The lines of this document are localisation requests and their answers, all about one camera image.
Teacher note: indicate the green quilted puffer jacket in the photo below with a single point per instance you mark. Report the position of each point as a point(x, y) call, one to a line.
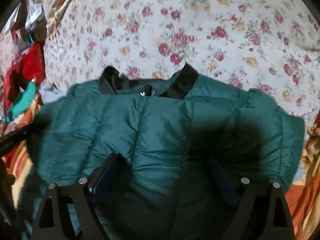
point(162, 142)

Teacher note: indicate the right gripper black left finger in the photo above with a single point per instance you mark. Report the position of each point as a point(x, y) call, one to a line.
point(68, 212)

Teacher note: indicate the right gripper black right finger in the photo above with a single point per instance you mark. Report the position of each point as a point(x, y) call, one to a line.
point(262, 213)

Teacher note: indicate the teal green garment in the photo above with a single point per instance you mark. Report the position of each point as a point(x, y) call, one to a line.
point(22, 102)

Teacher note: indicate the red garment pile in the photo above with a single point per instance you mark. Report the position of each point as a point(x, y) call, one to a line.
point(23, 69)

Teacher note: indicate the clear plastic storage container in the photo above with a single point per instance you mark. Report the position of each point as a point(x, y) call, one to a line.
point(35, 16)

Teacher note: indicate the yellow red rose blanket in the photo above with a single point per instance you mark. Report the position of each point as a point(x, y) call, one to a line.
point(307, 174)

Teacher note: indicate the white floral quilt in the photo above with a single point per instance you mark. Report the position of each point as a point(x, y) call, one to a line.
point(271, 45)

